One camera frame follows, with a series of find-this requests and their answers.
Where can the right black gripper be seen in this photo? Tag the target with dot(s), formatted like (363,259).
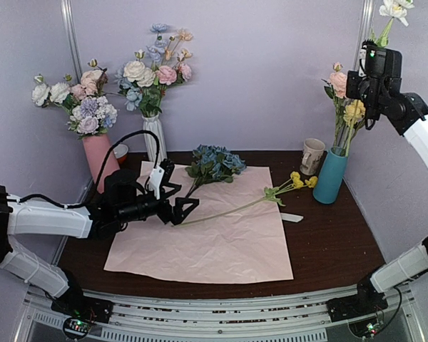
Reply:
(355,85)

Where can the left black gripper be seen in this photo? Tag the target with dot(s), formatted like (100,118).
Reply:
(175,216)

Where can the pink peony stem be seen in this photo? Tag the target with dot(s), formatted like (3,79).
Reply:
(335,88)

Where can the cream yellow rose stem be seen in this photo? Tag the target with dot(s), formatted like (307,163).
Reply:
(354,114)

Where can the blue hydrangea stem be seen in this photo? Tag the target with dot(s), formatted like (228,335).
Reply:
(213,164)

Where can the white carnation stem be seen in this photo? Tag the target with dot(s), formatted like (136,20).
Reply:
(395,10)

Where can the pink wrapping paper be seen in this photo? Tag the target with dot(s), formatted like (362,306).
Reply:
(241,248)

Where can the cream printed ribbon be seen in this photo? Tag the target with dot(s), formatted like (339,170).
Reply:
(294,218)

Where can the small yellow flower stem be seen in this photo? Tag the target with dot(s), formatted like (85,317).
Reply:
(270,194)

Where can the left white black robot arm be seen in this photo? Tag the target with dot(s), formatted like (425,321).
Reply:
(38,215)

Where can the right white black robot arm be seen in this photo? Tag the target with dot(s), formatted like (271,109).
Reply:
(369,294)

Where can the white ribbed vase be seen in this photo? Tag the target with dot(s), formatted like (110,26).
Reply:
(154,125)

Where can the pink vase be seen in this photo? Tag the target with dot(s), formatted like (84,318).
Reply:
(96,148)

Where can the pastel flowers in pink vase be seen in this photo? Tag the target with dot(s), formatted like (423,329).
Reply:
(89,111)

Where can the pastel flowers in white vase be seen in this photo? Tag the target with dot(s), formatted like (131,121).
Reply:
(144,81)

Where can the teal vase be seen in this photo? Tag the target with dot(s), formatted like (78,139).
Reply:
(331,176)

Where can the red white bowl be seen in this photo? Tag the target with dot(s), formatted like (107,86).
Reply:
(121,152)

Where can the cream floral mug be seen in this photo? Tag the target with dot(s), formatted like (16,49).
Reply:
(313,150)

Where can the left round status board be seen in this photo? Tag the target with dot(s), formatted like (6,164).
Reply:
(75,328)

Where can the round status board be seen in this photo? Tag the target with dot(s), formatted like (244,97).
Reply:
(75,328)
(367,327)

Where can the right round status board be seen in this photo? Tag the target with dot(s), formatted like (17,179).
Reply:
(367,327)

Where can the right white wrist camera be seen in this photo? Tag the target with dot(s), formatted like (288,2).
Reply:
(363,57)

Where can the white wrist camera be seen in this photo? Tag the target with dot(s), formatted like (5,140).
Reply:
(159,176)
(363,57)

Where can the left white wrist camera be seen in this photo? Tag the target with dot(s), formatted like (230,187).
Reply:
(159,176)

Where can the right aluminium post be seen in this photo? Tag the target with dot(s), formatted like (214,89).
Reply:
(364,33)

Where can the aluminium post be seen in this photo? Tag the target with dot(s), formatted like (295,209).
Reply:
(68,23)
(364,33)

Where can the aluminium rail base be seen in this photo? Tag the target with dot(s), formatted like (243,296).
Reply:
(297,317)

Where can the left aluminium post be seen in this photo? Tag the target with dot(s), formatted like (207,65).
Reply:
(68,23)

